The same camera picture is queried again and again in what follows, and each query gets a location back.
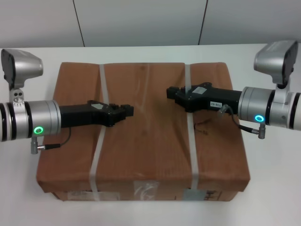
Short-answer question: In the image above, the white plastic packing strap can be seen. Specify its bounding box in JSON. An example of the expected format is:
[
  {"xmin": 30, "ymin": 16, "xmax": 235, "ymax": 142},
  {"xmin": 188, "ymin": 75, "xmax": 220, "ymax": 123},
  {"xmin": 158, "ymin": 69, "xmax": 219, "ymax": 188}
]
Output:
[
  {"xmin": 88, "ymin": 63, "xmax": 111, "ymax": 202},
  {"xmin": 184, "ymin": 63, "xmax": 200, "ymax": 190}
]

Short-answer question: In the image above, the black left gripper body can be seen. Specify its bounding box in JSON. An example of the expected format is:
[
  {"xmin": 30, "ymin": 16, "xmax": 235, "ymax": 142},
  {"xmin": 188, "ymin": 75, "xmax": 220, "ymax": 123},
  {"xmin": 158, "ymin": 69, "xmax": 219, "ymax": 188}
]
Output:
[{"xmin": 58, "ymin": 100, "xmax": 117, "ymax": 129}]

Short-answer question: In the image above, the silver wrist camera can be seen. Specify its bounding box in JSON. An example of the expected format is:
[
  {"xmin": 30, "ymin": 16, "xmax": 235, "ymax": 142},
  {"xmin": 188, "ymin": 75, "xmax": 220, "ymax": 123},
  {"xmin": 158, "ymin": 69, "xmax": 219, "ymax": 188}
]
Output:
[
  {"xmin": 0, "ymin": 48, "xmax": 44, "ymax": 105},
  {"xmin": 253, "ymin": 40, "xmax": 299, "ymax": 105}
]

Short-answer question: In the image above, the brown cardboard box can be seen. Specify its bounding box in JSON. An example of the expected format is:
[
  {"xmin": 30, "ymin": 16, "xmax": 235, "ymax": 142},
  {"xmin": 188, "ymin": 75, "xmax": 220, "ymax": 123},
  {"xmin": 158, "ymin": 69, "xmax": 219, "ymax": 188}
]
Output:
[{"xmin": 35, "ymin": 61, "xmax": 250, "ymax": 202}]

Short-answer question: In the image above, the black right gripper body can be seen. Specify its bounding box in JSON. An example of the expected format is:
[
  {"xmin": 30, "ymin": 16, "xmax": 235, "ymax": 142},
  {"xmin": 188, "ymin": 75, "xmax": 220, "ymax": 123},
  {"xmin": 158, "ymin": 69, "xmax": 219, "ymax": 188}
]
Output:
[{"xmin": 174, "ymin": 81, "xmax": 243, "ymax": 113}]

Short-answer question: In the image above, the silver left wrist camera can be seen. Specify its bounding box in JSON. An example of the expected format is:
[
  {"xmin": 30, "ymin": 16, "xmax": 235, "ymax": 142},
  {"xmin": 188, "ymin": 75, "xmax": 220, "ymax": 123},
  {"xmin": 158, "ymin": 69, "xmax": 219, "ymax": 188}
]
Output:
[{"xmin": 0, "ymin": 48, "xmax": 44, "ymax": 105}]

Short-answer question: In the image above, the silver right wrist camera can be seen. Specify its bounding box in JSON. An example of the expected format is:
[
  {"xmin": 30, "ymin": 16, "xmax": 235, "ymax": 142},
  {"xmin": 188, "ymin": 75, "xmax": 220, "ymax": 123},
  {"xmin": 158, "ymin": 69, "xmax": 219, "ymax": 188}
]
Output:
[{"xmin": 253, "ymin": 40, "xmax": 299, "ymax": 105}]

